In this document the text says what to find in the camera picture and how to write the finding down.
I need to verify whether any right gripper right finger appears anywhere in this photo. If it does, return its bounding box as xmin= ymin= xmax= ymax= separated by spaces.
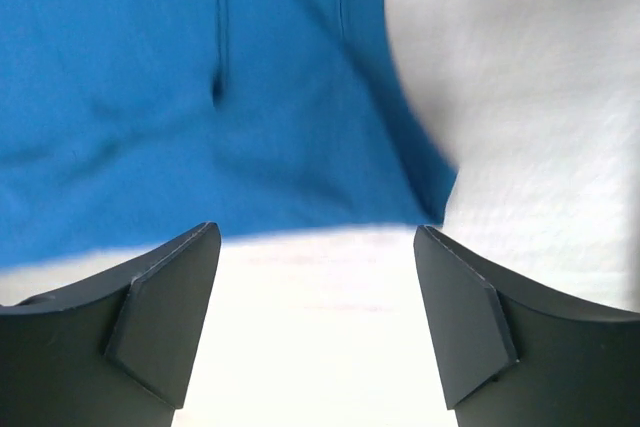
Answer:
xmin=414 ymin=226 xmax=639 ymax=427

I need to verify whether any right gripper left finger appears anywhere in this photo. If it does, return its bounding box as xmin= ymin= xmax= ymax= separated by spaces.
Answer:
xmin=1 ymin=223 xmax=221 ymax=427

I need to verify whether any blue t shirt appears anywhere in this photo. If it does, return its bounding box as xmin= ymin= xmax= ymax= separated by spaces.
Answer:
xmin=1 ymin=0 xmax=456 ymax=267

